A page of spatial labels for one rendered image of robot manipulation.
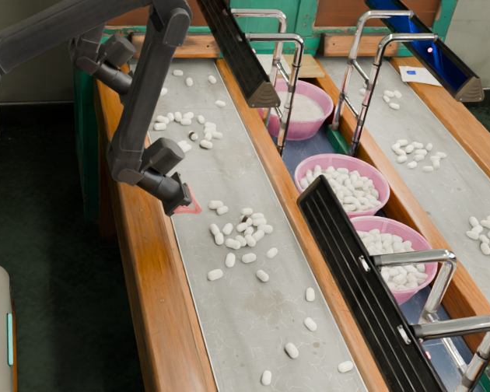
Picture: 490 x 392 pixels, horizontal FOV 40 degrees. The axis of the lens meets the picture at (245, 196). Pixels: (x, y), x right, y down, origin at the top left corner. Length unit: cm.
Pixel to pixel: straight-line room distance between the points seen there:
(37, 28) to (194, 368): 70
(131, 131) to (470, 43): 279
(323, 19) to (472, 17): 151
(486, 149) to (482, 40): 179
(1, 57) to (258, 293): 74
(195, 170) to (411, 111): 84
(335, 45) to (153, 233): 115
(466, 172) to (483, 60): 197
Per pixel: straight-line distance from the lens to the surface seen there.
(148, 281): 151
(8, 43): 124
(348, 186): 192
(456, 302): 171
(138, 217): 167
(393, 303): 108
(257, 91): 158
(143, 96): 135
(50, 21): 123
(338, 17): 251
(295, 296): 156
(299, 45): 181
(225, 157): 194
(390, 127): 224
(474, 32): 391
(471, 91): 184
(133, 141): 142
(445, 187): 204
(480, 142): 226
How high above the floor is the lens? 185
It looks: 38 degrees down
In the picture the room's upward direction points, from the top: 9 degrees clockwise
